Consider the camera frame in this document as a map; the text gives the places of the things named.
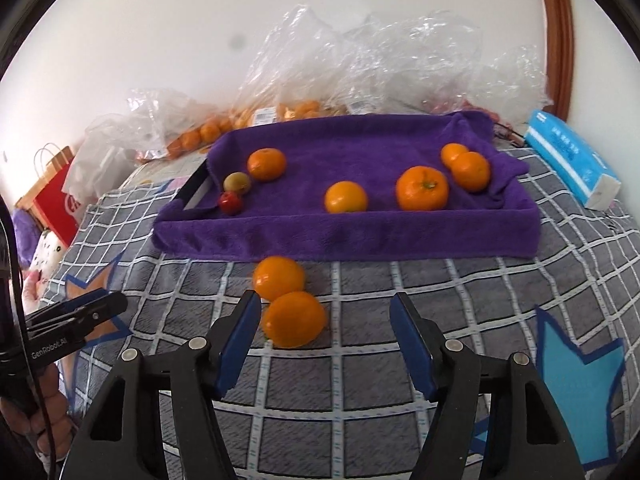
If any small tangerine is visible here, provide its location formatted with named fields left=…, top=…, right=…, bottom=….
left=440, top=143, right=469, bottom=169

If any black tray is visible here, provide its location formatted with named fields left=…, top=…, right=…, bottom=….
left=176, top=162, right=213, bottom=210

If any small red apple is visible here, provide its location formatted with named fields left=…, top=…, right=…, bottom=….
left=217, top=191, right=244, bottom=216

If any brown wooden door frame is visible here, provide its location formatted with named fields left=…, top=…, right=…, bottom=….
left=542, top=0, right=575, bottom=122

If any clear bag of grapes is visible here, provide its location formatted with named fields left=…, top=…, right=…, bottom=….
left=334, top=11, right=552, bottom=127

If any orange with leaf stem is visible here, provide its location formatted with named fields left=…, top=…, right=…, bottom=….
left=395, top=166, right=449, bottom=211

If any white plastic bag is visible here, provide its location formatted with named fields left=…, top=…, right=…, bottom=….
left=62, top=114, right=137, bottom=205

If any person's left hand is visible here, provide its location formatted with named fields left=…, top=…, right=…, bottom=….
left=0, top=363, right=79, bottom=461

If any smooth orange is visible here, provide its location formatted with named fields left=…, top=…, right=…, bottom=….
left=324, top=181, right=369, bottom=214

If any round orange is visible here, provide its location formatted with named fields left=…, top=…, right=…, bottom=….
left=450, top=152, right=491, bottom=193

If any purple towel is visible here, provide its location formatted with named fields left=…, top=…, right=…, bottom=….
left=152, top=112, right=541, bottom=261

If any pale yellow-green fruit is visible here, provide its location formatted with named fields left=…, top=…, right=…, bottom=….
left=222, top=171, right=252, bottom=196

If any orange mandarin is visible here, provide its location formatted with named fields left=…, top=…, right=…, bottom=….
left=262, top=292, right=328, bottom=349

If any small orange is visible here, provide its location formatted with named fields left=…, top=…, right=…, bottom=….
left=252, top=256, right=306, bottom=301

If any grey checked tablecloth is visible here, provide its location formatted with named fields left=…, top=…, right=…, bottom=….
left=42, top=150, right=639, bottom=479

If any large dimpled orange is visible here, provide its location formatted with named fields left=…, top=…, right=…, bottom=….
left=246, top=148, right=288, bottom=182

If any clear bag of oranges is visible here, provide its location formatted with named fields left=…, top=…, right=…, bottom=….
left=127, top=89, right=233, bottom=164

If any clear bag of tangerines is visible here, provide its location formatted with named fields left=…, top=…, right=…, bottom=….
left=231, top=6, right=355, bottom=129

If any red paper shopping bag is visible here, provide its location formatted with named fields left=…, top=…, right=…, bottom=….
left=15, top=143, right=80, bottom=247

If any black cable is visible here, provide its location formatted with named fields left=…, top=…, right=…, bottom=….
left=0, top=209, right=59, bottom=480

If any blue tissue pack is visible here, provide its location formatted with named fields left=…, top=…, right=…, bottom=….
left=524, top=110, right=622, bottom=211

